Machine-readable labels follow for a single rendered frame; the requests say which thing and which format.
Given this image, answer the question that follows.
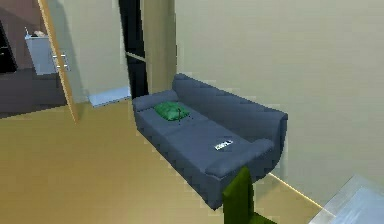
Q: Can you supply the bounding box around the green pillow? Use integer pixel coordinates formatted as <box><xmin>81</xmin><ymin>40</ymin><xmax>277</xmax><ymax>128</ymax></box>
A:
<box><xmin>153</xmin><ymin>101</ymin><xmax>191</xmax><ymax>122</ymax></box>

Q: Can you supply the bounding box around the blue-grey sofa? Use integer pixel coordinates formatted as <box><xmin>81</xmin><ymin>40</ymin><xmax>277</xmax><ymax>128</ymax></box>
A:
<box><xmin>131</xmin><ymin>72</ymin><xmax>289</xmax><ymax>211</ymax></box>

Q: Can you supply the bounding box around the white remote control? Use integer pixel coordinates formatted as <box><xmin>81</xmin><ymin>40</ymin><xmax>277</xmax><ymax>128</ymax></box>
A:
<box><xmin>214</xmin><ymin>139</ymin><xmax>234</xmax><ymax>151</ymax></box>

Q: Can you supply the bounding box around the dark tall window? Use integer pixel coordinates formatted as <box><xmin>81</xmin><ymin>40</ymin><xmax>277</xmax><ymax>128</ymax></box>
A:
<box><xmin>118</xmin><ymin>0</ymin><xmax>150</xmax><ymax>100</ymax></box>

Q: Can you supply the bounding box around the wooden room door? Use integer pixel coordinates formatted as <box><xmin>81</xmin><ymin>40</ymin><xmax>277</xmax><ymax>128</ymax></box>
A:
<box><xmin>37</xmin><ymin>0</ymin><xmax>80</xmax><ymax>124</ymax></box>

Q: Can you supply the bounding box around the pale grey cabinet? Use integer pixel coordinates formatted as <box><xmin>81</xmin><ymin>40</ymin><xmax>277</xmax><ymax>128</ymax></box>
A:
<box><xmin>24</xmin><ymin>30</ymin><xmax>59</xmax><ymax>76</ymax></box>

